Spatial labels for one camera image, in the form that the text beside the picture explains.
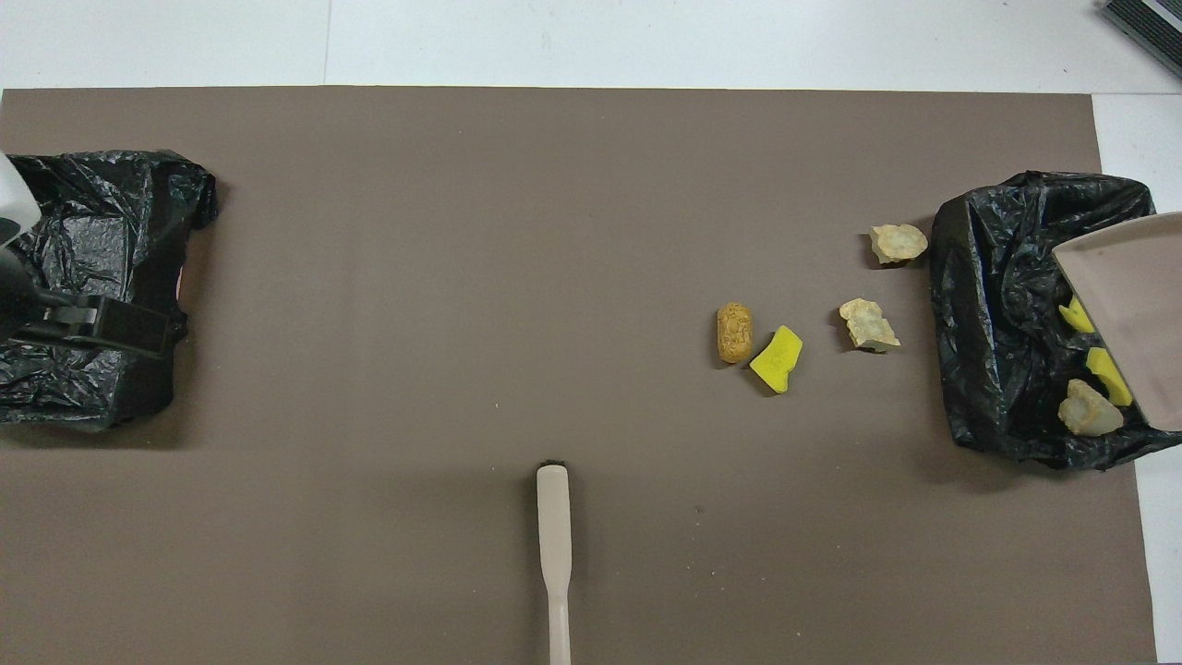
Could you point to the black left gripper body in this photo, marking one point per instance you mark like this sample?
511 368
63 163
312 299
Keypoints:
37 323

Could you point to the beige plastic dustpan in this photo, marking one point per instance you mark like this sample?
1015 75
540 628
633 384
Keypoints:
1136 305

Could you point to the notched yellow sponge block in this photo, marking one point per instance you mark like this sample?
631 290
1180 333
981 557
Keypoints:
1076 319

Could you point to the dark ribbed panel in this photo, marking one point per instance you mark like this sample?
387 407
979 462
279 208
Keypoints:
1150 23

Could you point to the angular pale food chunk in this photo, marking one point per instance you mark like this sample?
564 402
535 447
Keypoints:
868 325

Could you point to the striped orange bread piece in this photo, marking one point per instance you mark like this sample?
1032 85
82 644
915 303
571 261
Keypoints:
1090 411

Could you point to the brown cracked bread roll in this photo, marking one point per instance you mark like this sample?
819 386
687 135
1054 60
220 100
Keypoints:
734 334

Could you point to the beige hand brush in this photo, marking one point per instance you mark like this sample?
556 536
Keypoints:
554 517

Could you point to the bin with black trash bag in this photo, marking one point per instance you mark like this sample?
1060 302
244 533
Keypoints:
111 231
997 305

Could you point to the oval pale food chunk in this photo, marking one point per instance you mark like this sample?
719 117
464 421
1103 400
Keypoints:
899 243

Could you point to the brown table mat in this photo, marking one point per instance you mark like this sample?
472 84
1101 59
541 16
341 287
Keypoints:
462 277

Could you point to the small curved yellow sponge piece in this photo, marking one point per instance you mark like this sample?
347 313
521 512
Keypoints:
1108 374

